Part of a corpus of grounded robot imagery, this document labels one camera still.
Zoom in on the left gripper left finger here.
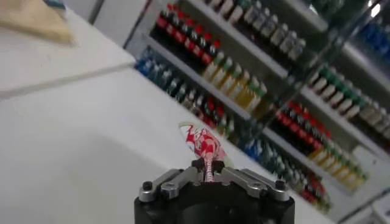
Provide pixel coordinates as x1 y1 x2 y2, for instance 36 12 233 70
138 158 204 203

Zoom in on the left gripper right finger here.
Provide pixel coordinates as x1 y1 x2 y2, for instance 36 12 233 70
211 158 290 202

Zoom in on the red white snack packet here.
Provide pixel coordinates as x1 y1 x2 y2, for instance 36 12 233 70
178 121 229 183

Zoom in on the beverage display shelf unit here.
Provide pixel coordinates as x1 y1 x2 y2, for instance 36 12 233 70
237 0 390 223
123 0 345 147

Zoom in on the cola bottle red cap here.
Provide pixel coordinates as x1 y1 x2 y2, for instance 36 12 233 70
282 106 304 128
190 32 213 61
275 102 296 124
181 26 204 54
163 11 186 40
288 111 311 135
172 18 195 47
295 117 317 140
302 122 324 145
309 127 332 152
199 39 222 66
154 4 176 33

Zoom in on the yellow drink bottle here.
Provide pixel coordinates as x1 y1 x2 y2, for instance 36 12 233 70
219 64 242 93
349 173 369 194
246 83 268 113
308 145 330 167
228 70 250 100
316 151 338 173
341 169 363 189
202 51 225 79
236 77 260 107
211 57 234 86
325 157 347 179
333 163 355 184

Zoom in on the pale yellow shirt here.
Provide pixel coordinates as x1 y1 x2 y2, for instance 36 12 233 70
0 0 76 46

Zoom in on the blue white striped item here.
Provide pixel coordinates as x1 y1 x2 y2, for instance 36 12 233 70
42 0 67 10

